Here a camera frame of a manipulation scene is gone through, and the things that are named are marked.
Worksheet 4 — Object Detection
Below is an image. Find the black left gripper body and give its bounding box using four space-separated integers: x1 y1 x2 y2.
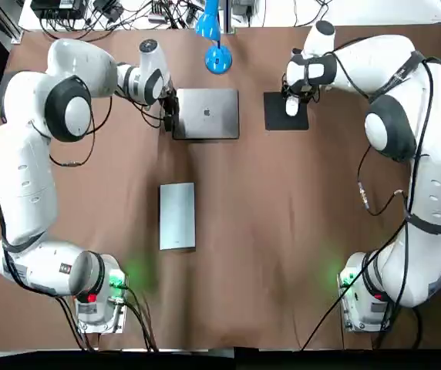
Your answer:
160 85 180 113

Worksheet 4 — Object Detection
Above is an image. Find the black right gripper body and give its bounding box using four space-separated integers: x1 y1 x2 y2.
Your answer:
283 82 315 99

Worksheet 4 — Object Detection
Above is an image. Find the grey laptop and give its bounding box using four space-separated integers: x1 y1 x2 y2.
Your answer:
172 88 241 141

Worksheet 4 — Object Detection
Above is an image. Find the black mouse pad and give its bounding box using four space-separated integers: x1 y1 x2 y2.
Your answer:
263 91 309 131

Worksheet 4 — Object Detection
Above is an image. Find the blue desk lamp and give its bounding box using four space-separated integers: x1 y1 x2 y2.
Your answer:
194 0 234 75

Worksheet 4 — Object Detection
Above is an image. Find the small black adapter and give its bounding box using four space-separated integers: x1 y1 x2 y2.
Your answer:
93 0 124 22

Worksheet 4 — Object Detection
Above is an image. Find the black electronics box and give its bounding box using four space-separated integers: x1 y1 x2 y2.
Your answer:
30 0 89 19

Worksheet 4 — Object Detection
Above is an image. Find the aluminium frame post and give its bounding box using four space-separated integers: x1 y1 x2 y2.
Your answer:
220 0 234 34

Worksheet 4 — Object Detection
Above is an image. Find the black arm cable with connector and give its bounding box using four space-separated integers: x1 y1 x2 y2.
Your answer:
357 142 410 217
49 92 113 167

